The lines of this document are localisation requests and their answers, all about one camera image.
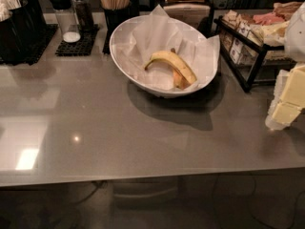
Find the large black rubber mat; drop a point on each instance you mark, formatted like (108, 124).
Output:
(36, 49)

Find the brown napkin dispenser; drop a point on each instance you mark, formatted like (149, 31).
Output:
(196, 13)

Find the white oval bowl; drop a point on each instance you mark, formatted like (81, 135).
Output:
(127, 51)

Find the salt shaker black lid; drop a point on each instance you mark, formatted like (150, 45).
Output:
(65, 16)

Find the yellow banana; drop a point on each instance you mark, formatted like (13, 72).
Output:
(183, 75)

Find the pepper shaker black lid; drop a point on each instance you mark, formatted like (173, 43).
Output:
(83, 11)

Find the black cup of stir sticks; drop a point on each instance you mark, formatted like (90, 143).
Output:
(118, 11)

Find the white paper liner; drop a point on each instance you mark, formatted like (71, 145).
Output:
(158, 38)

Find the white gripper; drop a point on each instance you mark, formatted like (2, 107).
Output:
(295, 43)

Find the black wire condiment rack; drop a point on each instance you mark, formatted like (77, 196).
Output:
(248, 61)

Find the black sugar packet caddy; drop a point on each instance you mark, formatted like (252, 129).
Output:
(21, 26)

